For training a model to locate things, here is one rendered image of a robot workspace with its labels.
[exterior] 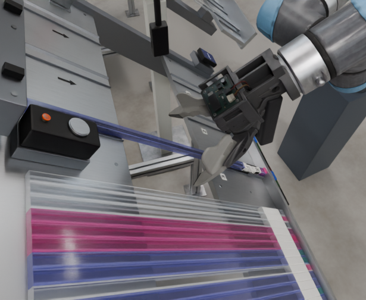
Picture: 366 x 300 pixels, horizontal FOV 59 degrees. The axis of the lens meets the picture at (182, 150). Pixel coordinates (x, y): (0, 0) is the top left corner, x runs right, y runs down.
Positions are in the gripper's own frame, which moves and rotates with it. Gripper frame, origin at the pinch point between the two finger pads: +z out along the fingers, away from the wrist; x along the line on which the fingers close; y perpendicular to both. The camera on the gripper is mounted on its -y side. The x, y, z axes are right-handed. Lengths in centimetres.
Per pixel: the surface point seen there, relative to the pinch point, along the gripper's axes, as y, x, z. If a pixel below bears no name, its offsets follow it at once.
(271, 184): -24.3, 3.2, -6.9
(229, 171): -12.9, 1.4, -2.5
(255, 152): -24.3, -5.2, -7.0
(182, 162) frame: -54, -32, 24
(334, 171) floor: -121, -25, -22
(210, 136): -11.7, -7.1, -2.2
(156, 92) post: -42, -57, 19
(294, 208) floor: -106, -13, 1
